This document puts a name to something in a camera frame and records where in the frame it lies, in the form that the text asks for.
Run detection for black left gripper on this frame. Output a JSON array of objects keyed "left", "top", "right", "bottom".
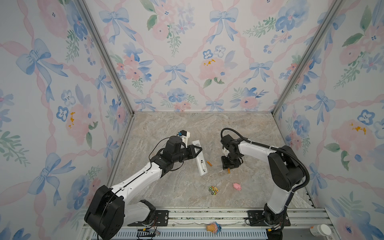
[{"left": 172, "top": 144, "right": 202, "bottom": 165}]

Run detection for white remote control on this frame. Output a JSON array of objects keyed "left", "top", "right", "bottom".
[{"left": 192, "top": 140, "right": 208, "bottom": 176}]

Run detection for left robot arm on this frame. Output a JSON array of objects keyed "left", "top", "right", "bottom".
[{"left": 84, "top": 136, "right": 203, "bottom": 240}]

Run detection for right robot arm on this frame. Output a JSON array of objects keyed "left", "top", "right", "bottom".
[{"left": 221, "top": 135, "right": 310, "bottom": 229}]

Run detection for pink pig toy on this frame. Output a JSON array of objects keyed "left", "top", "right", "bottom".
[{"left": 233, "top": 183, "right": 242, "bottom": 191}]

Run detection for red green toy car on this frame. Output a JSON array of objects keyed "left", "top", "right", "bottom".
[{"left": 209, "top": 186, "right": 219, "bottom": 195}]

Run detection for orange blue plush toy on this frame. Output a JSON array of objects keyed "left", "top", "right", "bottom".
[{"left": 206, "top": 222, "right": 222, "bottom": 234}]

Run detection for white cup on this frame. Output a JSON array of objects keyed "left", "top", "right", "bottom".
[{"left": 310, "top": 224, "right": 332, "bottom": 237}]

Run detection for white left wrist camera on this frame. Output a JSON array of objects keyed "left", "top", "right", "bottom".
[{"left": 177, "top": 130, "right": 190, "bottom": 146}]

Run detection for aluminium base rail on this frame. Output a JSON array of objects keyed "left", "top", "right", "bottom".
[{"left": 76, "top": 206, "right": 334, "bottom": 240}]

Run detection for aluminium corner post left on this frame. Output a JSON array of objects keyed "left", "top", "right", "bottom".
[{"left": 74, "top": 0, "right": 134, "bottom": 117}]

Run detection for aluminium corner post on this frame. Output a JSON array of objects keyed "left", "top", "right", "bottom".
[
  {"left": 272, "top": 0, "right": 344, "bottom": 117},
  {"left": 74, "top": 0, "right": 134, "bottom": 117}
]

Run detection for aluminium corner post right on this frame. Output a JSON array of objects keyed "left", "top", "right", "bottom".
[{"left": 272, "top": 0, "right": 344, "bottom": 117}]

